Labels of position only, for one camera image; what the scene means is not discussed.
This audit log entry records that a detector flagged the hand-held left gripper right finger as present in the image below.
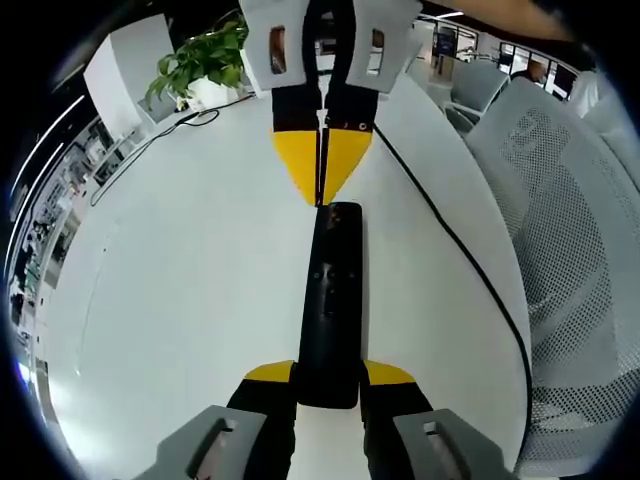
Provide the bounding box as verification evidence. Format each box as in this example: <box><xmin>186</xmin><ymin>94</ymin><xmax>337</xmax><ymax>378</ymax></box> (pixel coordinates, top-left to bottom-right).
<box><xmin>358</xmin><ymin>358</ymin><xmax>516</xmax><ymax>480</ymax></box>

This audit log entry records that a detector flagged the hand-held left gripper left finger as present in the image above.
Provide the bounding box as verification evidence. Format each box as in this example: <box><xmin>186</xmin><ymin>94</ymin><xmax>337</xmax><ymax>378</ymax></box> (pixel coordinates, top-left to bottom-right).
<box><xmin>127</xmin><ymin>358</ymin><xmax>300</xmax><ymax>480</ymax></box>

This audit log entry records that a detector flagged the black remote control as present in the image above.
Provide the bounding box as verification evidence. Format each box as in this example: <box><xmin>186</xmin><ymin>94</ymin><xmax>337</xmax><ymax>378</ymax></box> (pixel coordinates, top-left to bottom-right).
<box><xmin>297</xmin><ymin>201</ymin><xmax>365</xmax><ymax>411</ymax></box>

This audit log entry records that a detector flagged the green potted plant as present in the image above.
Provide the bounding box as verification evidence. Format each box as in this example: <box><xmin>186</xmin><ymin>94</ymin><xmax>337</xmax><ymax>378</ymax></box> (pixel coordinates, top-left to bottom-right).
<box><xmin>144</xmin><ymin>21</ymin><xmax>250</xmax><ymax>114</ymax></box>

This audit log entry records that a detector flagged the ceiling light strip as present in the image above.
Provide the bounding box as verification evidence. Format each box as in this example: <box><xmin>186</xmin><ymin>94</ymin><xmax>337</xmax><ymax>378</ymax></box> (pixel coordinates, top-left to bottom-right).
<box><xmin>20</xmin><ymin>93</ymin><xmax>86</xmax><ymax>176</ymax></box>

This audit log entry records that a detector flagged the grey mesh office chair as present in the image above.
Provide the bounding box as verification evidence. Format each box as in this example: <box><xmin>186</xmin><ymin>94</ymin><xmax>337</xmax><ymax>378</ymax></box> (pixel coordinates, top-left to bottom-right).
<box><xmin>464</xmin><ymin>74</ymin><xmax>640</xmax><ymax>451</ymax></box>

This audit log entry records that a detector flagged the black looped power cable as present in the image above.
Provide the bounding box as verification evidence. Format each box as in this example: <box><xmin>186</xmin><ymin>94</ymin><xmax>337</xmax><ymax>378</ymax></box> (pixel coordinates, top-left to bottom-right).
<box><xmin>89</xmin><ymin>108</ymin><xmax>222</xmax><ymax>207</ymax></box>

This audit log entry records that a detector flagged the thin black cable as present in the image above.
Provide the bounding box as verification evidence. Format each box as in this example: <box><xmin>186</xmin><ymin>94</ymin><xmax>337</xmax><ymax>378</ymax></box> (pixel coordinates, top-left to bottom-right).
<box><xmin>372</xmin><ymin>123</ymin><xmax>535</xmax><ymax>401</ymax></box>

